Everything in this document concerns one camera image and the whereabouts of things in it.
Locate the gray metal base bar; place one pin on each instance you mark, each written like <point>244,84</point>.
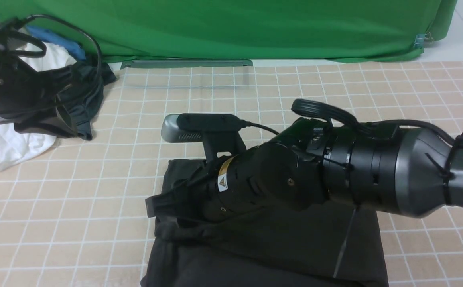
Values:
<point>184,63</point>

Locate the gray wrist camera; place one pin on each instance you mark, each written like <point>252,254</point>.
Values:
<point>219,133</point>

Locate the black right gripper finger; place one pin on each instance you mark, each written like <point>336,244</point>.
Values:
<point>177,203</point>

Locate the dark gray crumpled garment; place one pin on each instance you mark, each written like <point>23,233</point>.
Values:
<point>84,100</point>

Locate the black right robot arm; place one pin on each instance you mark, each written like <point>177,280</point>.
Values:
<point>405,171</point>

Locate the blue binder clip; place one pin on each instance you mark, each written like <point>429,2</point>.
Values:
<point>423,40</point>

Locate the white crumpled shirt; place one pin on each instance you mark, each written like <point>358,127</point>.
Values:
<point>23,141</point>

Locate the dark gray long-sleeve shirt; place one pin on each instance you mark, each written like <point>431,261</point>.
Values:
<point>273,247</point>

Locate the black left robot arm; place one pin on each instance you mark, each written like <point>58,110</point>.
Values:
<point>30,100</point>

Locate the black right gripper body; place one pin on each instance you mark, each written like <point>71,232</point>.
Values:
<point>280,173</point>

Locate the green backdrop cloth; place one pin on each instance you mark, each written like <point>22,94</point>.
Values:
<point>346,31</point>

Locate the blue crumpled garment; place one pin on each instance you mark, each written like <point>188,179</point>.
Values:
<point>46,35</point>

